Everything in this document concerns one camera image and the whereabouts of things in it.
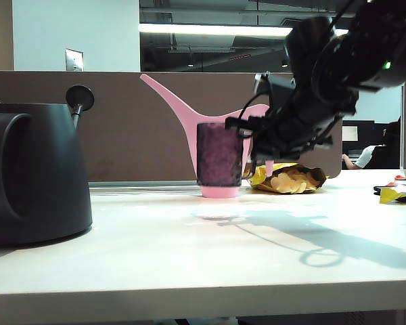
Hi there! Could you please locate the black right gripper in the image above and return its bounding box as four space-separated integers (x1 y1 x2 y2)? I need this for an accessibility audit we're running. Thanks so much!
225 87 359 162

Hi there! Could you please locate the dark textured glass cup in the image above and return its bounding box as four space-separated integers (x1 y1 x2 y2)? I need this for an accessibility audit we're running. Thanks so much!
196 122 254 187

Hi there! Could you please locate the pink plastic watering can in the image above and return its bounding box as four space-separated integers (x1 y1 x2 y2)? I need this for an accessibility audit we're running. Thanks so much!
139 74 275 199

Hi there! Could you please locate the yellow open chips bag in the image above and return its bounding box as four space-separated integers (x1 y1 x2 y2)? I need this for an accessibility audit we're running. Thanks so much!
249 162 328 195

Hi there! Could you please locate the long white ceiling light strip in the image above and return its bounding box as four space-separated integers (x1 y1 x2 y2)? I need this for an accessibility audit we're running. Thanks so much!
139 23 349 37

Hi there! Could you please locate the white background monitor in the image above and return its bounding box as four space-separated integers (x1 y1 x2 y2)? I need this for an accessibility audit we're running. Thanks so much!
342 126 359 142

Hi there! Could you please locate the wide brown desk divider panel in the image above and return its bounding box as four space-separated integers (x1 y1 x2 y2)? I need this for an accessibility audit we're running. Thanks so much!
0 70 344 183

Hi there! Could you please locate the seated person in white shirt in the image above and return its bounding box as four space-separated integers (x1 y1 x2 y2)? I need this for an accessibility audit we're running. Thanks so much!
341 116 402 170

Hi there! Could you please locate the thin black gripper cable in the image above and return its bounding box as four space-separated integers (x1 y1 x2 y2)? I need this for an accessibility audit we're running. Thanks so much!
238 91 271 119

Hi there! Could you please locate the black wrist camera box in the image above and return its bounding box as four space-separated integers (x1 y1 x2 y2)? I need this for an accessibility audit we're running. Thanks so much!
254 72 297 102

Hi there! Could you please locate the silver desk rail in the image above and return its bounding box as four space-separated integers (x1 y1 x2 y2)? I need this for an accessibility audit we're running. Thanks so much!
89 181 204 196

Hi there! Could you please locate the silver wall switch plate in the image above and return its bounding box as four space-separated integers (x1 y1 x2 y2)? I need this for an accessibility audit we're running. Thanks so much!
65 49 85 72

